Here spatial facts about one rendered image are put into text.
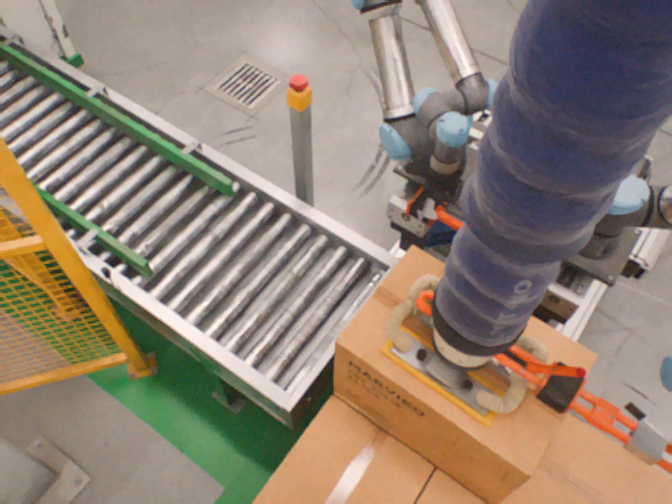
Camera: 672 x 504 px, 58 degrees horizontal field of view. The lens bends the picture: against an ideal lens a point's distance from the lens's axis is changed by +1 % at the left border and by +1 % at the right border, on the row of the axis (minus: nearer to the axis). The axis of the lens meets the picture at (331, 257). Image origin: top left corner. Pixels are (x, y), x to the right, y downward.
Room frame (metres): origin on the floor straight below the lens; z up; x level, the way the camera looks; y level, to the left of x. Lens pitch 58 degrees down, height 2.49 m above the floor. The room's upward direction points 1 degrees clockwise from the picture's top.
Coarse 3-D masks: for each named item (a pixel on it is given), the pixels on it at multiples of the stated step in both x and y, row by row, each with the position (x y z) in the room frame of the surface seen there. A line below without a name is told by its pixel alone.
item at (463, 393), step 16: (416, 336) 0.70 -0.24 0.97; (384, 352) 0.65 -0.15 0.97; (400, 352) 0.65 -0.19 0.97; (416, 352) 0.64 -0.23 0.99; (432, 352) 0.65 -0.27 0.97; (416, 368) 0.60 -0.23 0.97; (432, 384) 0.56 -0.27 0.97; (464, 384) 0.55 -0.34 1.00; (480, 384) 0.56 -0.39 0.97; (448, 400) 0.52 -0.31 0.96; (464, 400) 0.52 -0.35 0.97; (480, 416) 0.48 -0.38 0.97; (496, 416) 0.48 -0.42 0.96
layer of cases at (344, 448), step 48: (336, 432) 0.56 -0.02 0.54; (384, 432) 0.56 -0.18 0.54; (576, 432) 0.57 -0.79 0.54; (288, 480) 0.41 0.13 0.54; (336, 480) 0.41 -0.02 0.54; (384, 480) 0.41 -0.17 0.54; (432, 480) 0.41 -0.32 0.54; (528, 480) 0.42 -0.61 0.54; (576, 480) 0.42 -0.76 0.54; (624, 480) 0.42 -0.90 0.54
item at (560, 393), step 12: (540, 384) 0.52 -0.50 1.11; (552, 384) 0.52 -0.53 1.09; (564, 384) 0.52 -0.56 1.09; (576, 384) 0.52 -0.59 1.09; (540, 396) 0.50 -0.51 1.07; (552, 396) 0.49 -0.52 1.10; (564, 396) 0.49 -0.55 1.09; (576, 396) 0.49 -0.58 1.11; (552, 408) 0.47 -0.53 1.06; (564, 408) 0.46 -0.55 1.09
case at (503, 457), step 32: (416, 256) 0.97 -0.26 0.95; (384, 288) 0.86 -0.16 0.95; (352, 320) 0.75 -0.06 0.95; (384, 320) 0.76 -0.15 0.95; (416, 320) 0.76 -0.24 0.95; (352, 352) 0.66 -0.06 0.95; (576, 352) 0.67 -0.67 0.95; (352, 384) 0.65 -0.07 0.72; (384, 384) 0.59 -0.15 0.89; (416, 384) 0.57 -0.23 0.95; (384, 416) 0.58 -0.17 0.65; (416, 416) 0.52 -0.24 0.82; (448, 416) 0.48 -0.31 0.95; (512, 416) 0.49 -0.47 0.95; (544, 416) 0.49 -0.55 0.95; (416, 448) 0.50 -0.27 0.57; (448, 448) 0.45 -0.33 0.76; (480, 448) 0.42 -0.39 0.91; (512, 448) 0.41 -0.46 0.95; (544, 448) 0.41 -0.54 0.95; (480, 480) 0.39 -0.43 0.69; (512, 480) 0.35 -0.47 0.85
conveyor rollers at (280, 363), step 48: (0, 96) 2.05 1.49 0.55; (48, 144) 1.78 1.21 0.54; (96, 144) 1.78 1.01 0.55; (96, 192) 1.52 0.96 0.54; (144, 192) 1.52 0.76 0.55; (240, 192) 1.55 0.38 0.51; (144, 240) 1.29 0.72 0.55; (240, 240) 1.29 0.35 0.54; (288, 240) 1.29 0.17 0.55; (192, 288) 1.08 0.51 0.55; (288, 288) 1.09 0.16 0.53; (336, 288) 1.08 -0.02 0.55; (240, 336) 0.89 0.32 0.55; (336, 336) 0.89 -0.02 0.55; (288, 384) 0.71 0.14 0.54
